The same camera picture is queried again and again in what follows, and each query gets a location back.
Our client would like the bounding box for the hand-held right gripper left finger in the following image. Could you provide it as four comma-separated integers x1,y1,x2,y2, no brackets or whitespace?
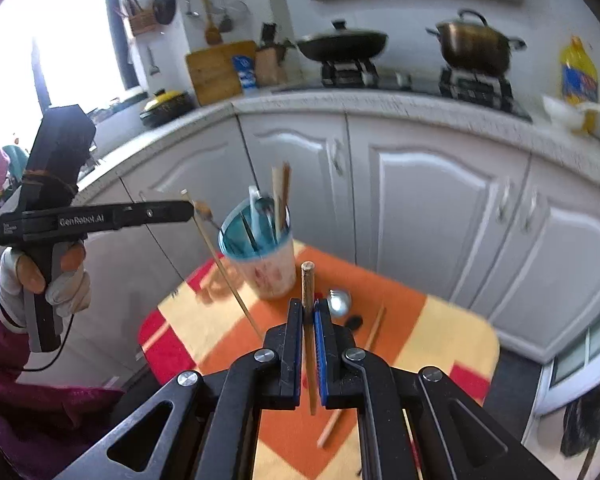
65,299,305,480

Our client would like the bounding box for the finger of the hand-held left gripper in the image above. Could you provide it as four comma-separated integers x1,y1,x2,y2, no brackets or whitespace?
117,200,195,234

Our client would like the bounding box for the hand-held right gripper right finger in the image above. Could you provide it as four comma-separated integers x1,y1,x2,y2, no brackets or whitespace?
313,298,556,480

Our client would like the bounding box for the brown-handled thin utensil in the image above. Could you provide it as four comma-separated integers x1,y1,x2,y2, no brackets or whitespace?
192,200,226,236

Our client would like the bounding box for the brown wooden chopstick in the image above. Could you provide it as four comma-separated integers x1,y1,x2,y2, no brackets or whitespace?
301,261,318,416

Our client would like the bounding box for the blue-rimmed printed cup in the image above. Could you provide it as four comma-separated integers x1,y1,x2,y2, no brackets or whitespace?
217,195,297,302

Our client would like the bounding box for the thin light bamboo chopstick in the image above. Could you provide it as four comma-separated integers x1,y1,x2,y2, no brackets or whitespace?
181,189,263,341

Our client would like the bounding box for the person's left forearm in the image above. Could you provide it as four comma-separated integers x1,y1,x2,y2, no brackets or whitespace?
0,272,36,381

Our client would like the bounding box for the person's left hand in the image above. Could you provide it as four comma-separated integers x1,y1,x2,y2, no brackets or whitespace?
0,242,92,329

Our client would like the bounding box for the white cabinet door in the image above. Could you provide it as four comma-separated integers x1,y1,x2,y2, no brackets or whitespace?
236,111,356,267
120,112,261,301
75,177,178,386
457,155,600,363
346,114,533,313

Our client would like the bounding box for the light wooden chopstick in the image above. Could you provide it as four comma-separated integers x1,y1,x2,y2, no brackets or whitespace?
317,302,387,448

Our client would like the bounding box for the black chopstick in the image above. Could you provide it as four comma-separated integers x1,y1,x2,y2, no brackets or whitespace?
239,212,260,253

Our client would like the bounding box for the yellow lidded black pot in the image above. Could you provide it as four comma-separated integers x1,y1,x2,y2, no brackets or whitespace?
140,89,197,128

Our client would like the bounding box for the orange patterned tablecloth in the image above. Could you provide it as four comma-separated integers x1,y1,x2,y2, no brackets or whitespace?
139,240,501,480

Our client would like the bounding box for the pale wide wooden chopstick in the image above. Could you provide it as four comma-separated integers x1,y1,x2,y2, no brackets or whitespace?
272,166,284,241

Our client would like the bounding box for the bright kitchen window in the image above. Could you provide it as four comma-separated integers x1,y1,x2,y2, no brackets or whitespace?
0,0,131,161

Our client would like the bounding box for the dark wide wooden chopstick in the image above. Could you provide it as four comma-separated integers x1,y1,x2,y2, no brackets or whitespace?
281,162,292,231

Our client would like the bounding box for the wooden cutting board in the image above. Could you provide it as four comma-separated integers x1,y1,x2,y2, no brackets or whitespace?
185,40,258,107

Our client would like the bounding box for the wooden utensil basket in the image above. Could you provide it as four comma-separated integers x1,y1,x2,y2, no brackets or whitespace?
120,0,159,37

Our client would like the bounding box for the blue white packet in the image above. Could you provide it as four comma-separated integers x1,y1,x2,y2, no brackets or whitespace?
231,54,257,92

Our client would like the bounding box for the wooden knife block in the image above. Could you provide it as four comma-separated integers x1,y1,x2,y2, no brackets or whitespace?
255,22,293,87

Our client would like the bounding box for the metal slotted spatula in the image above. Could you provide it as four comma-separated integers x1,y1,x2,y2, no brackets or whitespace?
210,0,233,33

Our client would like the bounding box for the person's magenta clothing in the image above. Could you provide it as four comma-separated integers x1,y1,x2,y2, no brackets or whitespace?
0,370,131,480

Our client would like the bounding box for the black wok with lid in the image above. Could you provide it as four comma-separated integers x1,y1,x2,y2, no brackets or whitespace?
282,19,388,62

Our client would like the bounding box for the speckled stone countertop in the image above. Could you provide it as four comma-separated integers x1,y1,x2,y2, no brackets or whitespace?
75,87,600,196

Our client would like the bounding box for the black gas stove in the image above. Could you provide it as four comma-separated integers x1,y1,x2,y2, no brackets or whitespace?
272,57,533,123

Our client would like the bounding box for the white bowl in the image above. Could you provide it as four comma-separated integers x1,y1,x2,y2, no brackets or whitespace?
542,94,600,133

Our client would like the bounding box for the steel stock pot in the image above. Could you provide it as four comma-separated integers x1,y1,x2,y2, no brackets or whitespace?
426,8,527,73

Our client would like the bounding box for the yellow oil bottle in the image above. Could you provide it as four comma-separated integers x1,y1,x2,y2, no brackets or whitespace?
560,35,600,133

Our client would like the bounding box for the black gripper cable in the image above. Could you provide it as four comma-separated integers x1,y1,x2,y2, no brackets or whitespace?
22,310,76,373

